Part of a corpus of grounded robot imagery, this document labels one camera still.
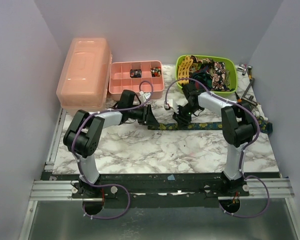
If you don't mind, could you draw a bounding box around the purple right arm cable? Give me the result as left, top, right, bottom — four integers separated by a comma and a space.
163, 77, 271, 219

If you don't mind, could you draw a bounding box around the grey metal clamp tool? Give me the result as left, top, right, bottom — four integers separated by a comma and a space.
240, 79, 258, 113

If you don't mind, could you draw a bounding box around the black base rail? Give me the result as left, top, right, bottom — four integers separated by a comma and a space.
40, 172, 281, 213

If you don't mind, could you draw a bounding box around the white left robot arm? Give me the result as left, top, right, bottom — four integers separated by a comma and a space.
63, 90, 159, 198

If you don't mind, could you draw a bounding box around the rolled dark floral tie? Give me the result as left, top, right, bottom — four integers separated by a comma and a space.
129, 69, 142, 78

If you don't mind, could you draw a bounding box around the green plastic bin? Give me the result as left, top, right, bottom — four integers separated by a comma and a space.
175, 54, 238, 97

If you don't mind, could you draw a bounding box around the navy tie with yellow flowers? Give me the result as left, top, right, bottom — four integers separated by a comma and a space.
147, 116, 273, 135

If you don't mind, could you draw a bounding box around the pink translucent storage box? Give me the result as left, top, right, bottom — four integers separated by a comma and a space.
56, 37, 112, 116

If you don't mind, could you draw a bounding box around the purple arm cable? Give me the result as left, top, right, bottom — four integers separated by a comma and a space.
71, 80, 155, 221
163, 77, 271, 219

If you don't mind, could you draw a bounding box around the rolled colourful tie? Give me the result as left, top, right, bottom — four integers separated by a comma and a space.
150, 66, 162, 78

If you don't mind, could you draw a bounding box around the aluminium extrusion rail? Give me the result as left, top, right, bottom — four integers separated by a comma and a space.
29, 178, 295, 202

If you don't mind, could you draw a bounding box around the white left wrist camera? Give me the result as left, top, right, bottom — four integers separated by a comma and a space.
139, 90, 152, 103

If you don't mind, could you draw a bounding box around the orange handled screwdriver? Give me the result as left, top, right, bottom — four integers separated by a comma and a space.
235, 92, 243, 103

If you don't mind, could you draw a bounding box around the green navy red striped tie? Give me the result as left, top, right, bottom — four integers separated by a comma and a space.
191, 71, 212, 90

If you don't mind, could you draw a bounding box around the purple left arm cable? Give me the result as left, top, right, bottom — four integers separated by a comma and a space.
71, 80, 155, 221

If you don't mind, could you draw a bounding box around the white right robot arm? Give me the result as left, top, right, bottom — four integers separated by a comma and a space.
173, 83, 260, 196

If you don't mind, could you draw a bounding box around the white plastic fitting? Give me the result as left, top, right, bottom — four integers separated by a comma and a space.
252, 104, 269, 121

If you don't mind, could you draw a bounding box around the yellow tie with beetles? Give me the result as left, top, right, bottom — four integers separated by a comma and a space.
177, 55, 193, 86

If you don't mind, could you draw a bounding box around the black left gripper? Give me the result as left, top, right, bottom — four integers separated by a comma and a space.
128, 104, 161, 127

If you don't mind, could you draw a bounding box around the pink compartment tray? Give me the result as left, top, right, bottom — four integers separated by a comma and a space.
108, 60, 165, 101

